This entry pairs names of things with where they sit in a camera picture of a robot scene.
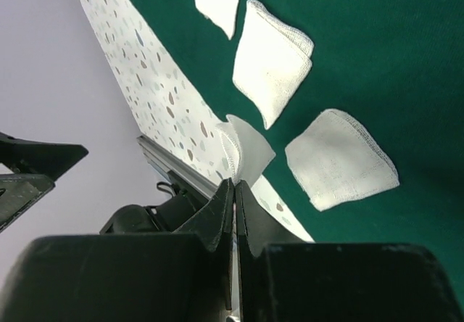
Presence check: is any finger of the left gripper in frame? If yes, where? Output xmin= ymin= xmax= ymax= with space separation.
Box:
xmin=1 ymin=133 xmax=88 ymax=173
xmin=0 ymin=174 xmax=55 ymax=231

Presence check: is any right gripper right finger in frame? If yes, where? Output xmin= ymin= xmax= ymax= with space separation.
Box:
xmin=235 ymin=181 xmax=312 ymax=321

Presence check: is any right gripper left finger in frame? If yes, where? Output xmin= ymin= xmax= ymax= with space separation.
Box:
xmin=170 ymin=179 xmax=234 ymax=310

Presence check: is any green surgical drape cloth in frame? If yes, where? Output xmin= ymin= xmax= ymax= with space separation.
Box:
xmin=110 ymin=0 xmax=464 ymax=245

